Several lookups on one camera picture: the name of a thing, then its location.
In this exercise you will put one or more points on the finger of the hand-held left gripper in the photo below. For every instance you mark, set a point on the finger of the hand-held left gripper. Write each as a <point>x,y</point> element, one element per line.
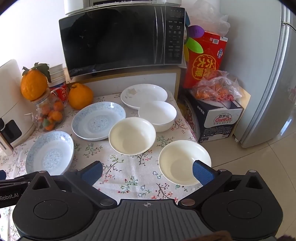
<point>2,175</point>
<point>13,180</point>

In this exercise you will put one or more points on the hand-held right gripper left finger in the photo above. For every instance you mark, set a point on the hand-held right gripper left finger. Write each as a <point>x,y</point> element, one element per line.
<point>92,173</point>

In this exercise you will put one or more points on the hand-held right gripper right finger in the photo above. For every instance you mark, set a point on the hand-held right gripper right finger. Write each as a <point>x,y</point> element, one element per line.
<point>202,173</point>

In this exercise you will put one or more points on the cream bowl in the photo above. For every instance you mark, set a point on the cream bowl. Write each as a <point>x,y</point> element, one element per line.
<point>131,136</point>
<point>178,162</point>

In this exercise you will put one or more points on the blue patterned plate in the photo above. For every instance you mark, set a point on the blue patterned plate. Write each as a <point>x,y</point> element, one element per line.
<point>49,154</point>
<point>97,121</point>

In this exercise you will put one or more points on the white bowl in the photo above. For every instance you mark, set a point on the white bowl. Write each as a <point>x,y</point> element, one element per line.
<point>157,113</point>

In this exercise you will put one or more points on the white floral plate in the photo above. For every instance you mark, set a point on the white floral plate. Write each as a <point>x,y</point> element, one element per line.
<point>143,95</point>

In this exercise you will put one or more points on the floral tablecloth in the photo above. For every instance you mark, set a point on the floral tablecloth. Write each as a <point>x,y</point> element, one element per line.
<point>129,169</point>

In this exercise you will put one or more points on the black cardboard box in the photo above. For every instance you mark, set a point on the black cardboard box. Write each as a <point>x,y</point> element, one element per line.
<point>219,120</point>

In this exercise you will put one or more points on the glass jar of small oranges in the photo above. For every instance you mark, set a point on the glass jar of small oranges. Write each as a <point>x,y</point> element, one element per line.
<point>49,113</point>

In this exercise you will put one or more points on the white air fryer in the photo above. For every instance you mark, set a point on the white air fryer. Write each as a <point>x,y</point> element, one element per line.
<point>11,97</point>

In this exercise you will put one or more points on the plastic bag of small oranges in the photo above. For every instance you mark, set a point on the plastic bag of small oranges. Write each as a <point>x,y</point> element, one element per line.
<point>215,89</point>

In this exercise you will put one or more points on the large orange with leaves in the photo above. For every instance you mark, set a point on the large orange with leaves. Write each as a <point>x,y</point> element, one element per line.
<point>31,85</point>

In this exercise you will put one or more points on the red printed box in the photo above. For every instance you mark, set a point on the red printed box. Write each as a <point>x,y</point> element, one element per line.
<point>203,62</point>

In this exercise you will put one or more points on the silver refrigerator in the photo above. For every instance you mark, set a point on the silver refrigerator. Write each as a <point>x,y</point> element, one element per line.
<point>270,81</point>

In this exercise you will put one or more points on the black microwave oven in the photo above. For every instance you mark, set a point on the black microwave oven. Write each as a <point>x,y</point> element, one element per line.
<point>111,39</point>

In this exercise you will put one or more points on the colourful petal-shaped mat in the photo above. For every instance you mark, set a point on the colourful petal-shaped mat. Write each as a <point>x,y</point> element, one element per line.
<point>195,31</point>

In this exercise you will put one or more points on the clear plastic bag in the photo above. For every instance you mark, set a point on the clear plastic bag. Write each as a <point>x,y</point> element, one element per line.
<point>212,16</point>

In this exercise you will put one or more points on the white appliance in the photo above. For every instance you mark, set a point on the white appliance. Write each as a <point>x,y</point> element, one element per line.
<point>76,5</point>

